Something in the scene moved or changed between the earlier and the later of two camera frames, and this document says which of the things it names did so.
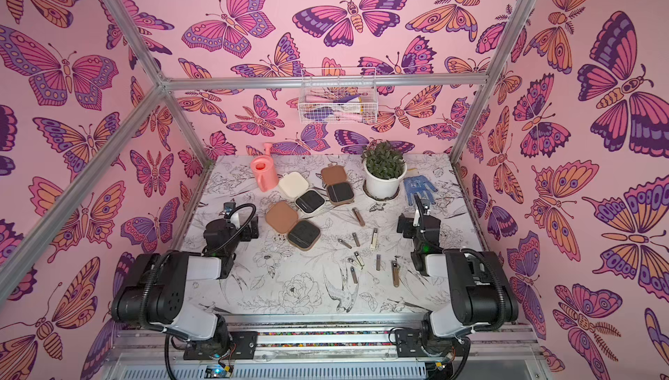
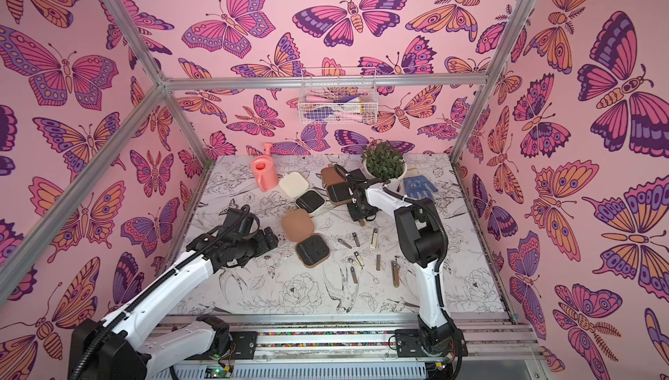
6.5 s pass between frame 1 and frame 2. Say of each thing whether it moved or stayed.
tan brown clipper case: moved
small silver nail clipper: stayed
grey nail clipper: stayed
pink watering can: stayed
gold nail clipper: stayed
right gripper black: moved
